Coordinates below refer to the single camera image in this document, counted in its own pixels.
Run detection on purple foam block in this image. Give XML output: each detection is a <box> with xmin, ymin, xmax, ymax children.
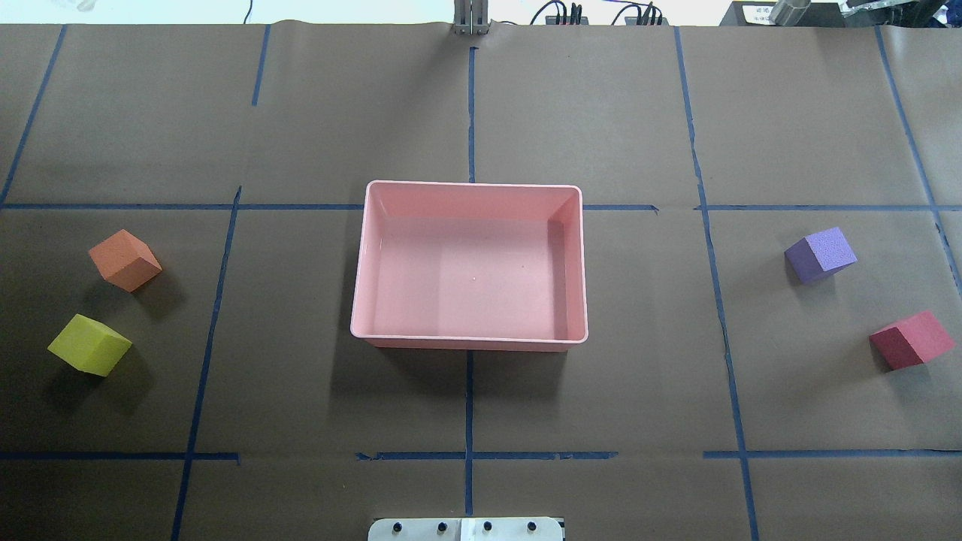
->
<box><xmin>784</xmin><ymin>227</ymin><xmax>858</xmax><ymax>284</ymax></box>

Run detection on orange foam block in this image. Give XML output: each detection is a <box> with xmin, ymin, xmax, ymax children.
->
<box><xmin>87</xmin><ymin>229</ymin><xmax>162</xmax><ymax>292</ymax></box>

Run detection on yellow foam block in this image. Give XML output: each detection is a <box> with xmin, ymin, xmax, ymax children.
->
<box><xmin>47</xmin><ymin>314</ymin><xmax>133</xmax><ymax>377</ymax></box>

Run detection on red foam block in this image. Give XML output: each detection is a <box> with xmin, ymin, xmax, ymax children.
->
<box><xmin>869</xmin><ymin>310</ymin><xmax>956</xmax><ymax>370</ymax></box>

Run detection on pink plastic bin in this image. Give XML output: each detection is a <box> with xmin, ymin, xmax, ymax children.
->
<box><xmin>349</xmin><ymin>180</ymin><xmax>590</xmax><ymax>352</ymax></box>

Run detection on left black connector box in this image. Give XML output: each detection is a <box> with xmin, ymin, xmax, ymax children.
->
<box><xmin>529</xmin><ymin>1</ymin><xmax>590</xmax><ymax>26</ymax></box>

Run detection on black connector box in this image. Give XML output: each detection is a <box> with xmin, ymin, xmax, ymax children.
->
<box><xmin>610</xmin><ymin>1</ymin><xmax>670</xmax><ymax>26</ymax></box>
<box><xmin>529</xmin><ymin>1</ymin><xmax>590</xmax><ymax>26</ymax></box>

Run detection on right black connector box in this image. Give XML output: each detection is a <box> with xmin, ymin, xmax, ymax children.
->
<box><xmin>610</xmin><ymin>1</ymin><xmax>670</xmax><ymax>26</ymax></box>

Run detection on black flat box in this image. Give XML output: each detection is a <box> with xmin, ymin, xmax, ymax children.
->
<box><xmin>718</xmin><ymin>1</ymin><xmax>846</xmax><ymax>28</ymax></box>

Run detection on silver metal cup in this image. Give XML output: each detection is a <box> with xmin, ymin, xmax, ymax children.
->
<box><xmin>767</xmin><ymin>0</ymin><xmax>812</xmax><ymax>27</ymax></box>

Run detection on aluminium frame post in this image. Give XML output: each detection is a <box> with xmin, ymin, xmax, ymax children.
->
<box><xmin>452</xmin><ymin>0</ymin><xmax>490</xmax><ymax>35</ymax></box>

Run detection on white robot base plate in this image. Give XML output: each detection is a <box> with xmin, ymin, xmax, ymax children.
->
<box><xmin>367</xmin><ymin>516</ymin><xmax>566</xmax><ymax>540</ymax></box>

